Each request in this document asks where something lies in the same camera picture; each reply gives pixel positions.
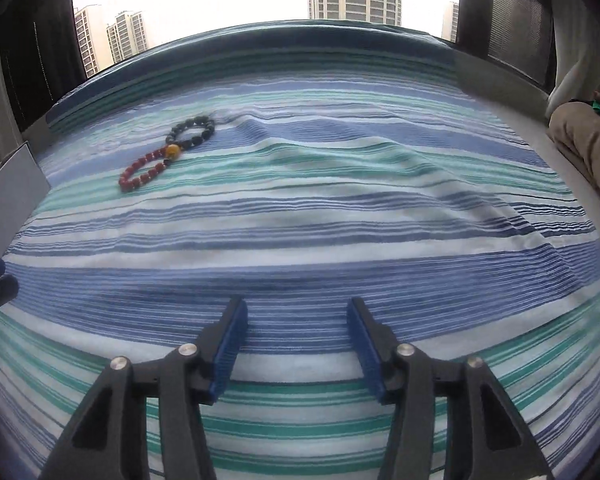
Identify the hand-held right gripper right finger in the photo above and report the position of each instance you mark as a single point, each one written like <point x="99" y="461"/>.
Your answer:
<point x="365" y="350"/>

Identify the pale apartment towers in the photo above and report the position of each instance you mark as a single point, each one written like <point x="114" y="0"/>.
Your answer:
<point x="125" y="35"/>

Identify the blue green striped bedsheet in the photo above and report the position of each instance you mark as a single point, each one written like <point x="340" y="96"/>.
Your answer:
<point x="300" y="240"/>

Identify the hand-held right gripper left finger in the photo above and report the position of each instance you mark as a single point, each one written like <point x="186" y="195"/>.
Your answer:
<point x="227" y="350"/>

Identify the white curtain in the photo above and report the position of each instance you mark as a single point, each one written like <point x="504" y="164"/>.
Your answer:
<point x="580" y="25"/>

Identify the grey box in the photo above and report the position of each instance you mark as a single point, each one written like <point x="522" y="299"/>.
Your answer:
<point x="15" y="195"/>

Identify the dark curtain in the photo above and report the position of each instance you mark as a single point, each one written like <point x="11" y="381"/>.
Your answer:
<point x="40" y="35"/>

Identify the dark window frame with blind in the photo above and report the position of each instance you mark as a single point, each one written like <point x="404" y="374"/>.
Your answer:
<point x="510" y="20"/>

